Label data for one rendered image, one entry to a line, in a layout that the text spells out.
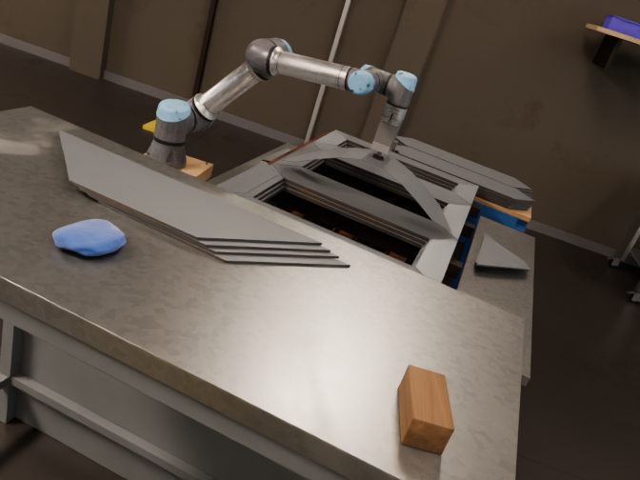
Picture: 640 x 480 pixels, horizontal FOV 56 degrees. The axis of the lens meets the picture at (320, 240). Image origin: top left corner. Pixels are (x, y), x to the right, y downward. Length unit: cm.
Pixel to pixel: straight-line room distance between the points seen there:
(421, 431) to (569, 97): 461
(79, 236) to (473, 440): 70
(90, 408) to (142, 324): 110
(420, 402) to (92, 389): 127
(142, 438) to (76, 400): 24
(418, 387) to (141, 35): 514
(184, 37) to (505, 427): 497
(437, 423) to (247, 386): 27
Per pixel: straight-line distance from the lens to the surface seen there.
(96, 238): 107
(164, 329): 93
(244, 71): 225
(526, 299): 222
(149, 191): 128
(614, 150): 548
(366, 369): 97
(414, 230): 210
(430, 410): 87
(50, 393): 206
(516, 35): 519
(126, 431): 196
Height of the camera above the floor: 161
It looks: 25 degrees down
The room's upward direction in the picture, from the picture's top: 18 degrees clockwise
